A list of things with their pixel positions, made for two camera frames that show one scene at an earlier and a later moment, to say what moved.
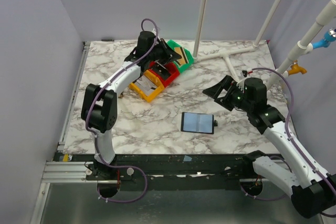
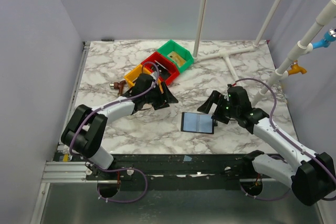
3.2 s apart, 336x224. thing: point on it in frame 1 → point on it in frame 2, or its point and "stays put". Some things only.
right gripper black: x=226 y=96 → x=219 y=109
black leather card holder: x=198 y=123 stays put
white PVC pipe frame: x=327 y=13 stays put
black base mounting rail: x=176 y=168 stays put
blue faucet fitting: x=329 y=36 stays put
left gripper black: x=169 y=55 → x=168 y=97
